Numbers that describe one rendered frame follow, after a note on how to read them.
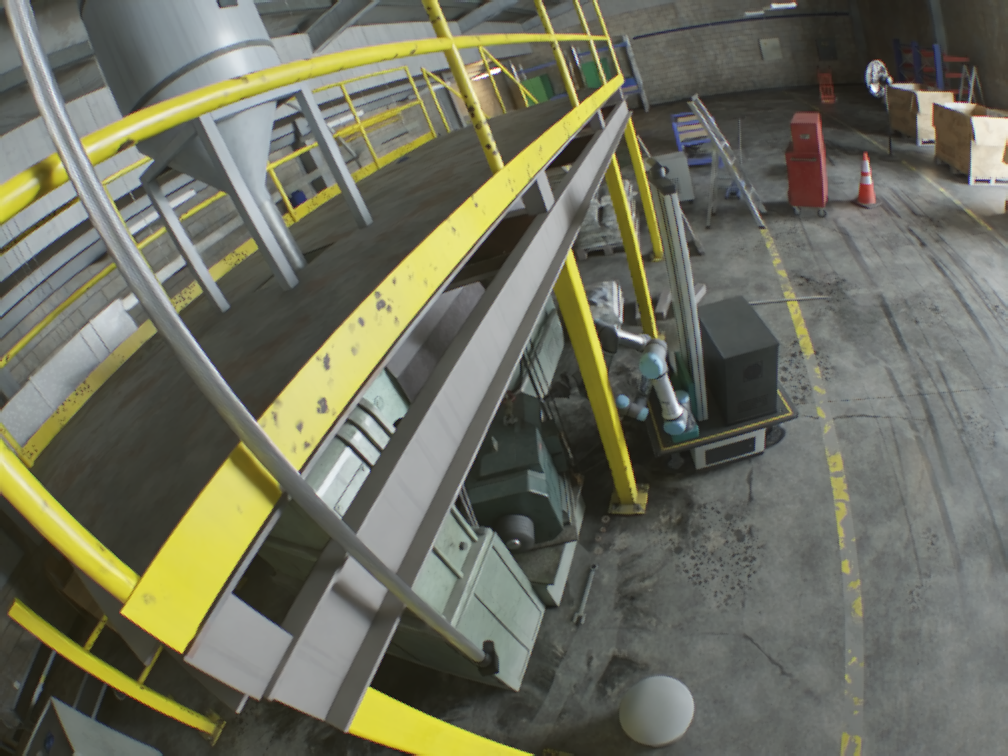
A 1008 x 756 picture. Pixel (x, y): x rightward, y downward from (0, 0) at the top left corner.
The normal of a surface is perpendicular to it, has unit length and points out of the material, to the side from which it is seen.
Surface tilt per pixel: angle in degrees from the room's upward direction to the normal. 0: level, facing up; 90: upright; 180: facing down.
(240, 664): 90
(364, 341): 90
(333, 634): 90
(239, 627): 90
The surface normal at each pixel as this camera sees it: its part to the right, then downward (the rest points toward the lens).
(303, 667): 0.89, -0.07
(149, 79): 0.10, 0.56
